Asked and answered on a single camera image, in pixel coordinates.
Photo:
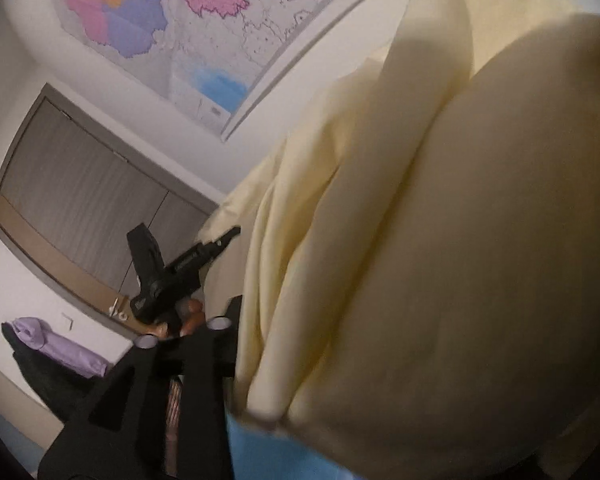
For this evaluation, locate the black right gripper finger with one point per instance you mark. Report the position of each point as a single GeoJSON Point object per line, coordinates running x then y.
{"type": "Point", "coordinates": [161, 407]}

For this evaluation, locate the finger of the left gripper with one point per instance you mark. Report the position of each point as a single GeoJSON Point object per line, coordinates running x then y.
{"type": "Point", "coordinates": [206, 252]}

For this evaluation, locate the cream yellow large garment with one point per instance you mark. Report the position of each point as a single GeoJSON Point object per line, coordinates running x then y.
{"type": "Point", "coordinates": [419, 261]}

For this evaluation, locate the black clothing on bed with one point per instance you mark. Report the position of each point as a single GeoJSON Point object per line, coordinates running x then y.
{"type": "Point", "coordinates": [59, 387]}

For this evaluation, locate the person's left hand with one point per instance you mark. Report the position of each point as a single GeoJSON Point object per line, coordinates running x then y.
{"type": "Point", "coordinates": [177, 319]}

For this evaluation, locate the blue bed sheet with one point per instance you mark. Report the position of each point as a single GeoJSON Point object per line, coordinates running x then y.
{"type": "Point", "coordinates": [257, 455]}

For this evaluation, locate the grey wardrobe door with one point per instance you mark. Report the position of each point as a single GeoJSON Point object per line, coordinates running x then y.
{"type": "Point", "coordinates": [70, 191]}

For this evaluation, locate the colourful wall map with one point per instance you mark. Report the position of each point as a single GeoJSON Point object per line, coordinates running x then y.
{"type": "Point", "coordinates": [213, 60]}

